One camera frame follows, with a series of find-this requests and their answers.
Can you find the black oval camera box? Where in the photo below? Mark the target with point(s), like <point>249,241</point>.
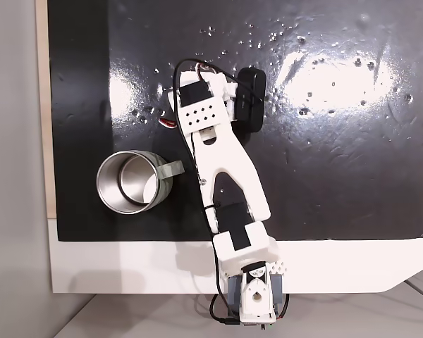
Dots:
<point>251,102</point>

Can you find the glossy black mat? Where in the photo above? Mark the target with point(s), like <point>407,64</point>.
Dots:
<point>338,176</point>

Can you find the light wooden board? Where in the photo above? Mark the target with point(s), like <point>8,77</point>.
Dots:
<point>42,105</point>

